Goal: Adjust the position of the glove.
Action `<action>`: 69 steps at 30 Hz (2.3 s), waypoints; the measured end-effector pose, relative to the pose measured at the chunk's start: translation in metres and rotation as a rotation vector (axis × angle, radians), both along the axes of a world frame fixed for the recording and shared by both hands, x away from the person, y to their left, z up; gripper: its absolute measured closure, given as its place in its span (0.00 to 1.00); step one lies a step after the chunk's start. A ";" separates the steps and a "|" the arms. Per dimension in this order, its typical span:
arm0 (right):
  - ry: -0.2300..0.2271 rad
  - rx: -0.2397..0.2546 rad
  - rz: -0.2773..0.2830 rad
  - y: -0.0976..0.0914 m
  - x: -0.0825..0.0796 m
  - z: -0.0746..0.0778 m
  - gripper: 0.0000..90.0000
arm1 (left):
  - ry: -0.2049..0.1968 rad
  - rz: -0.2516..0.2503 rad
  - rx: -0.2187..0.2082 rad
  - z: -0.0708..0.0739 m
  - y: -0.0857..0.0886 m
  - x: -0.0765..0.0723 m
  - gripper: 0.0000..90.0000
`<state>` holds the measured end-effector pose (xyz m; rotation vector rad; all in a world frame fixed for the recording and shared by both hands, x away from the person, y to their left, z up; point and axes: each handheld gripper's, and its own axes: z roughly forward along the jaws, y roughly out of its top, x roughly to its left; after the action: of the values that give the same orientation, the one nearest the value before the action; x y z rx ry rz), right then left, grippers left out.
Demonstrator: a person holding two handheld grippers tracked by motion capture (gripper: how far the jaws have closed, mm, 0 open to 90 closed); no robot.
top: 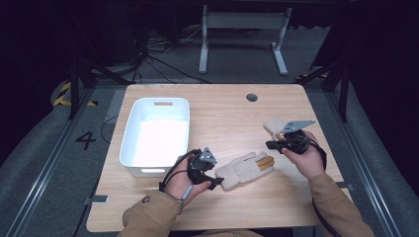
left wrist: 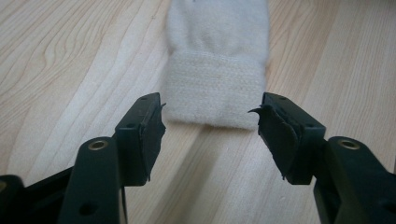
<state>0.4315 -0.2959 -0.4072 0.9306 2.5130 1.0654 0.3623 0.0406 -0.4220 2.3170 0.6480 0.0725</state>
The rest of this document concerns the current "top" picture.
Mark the grey floor rail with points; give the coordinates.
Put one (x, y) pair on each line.
(49, 164)
(362, 164)

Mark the grey metal desk frame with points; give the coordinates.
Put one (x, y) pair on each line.
(243, 20)

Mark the white plastic bin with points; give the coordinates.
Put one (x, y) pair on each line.
(158, 141)

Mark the cream knitted glove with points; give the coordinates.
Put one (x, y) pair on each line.
(240, 171)
(272, 125)

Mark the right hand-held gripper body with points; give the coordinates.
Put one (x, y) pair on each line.
(296, 144)

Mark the person's left hand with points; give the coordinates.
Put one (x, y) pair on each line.
(178, 184)

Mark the person's right hand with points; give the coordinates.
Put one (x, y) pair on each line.
(309, 163)

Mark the black metal stand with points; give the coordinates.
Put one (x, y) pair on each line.
(74, 89)
(344, 89)

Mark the person's tan clothing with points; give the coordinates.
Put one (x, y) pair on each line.
(227, 233)

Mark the metal table bracket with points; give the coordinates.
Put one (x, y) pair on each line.
(346, 186)
(99, 199)

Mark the grey table grommet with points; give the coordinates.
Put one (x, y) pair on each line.
(251, 97)

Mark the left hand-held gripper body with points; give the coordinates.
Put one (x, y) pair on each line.
(197, 166)

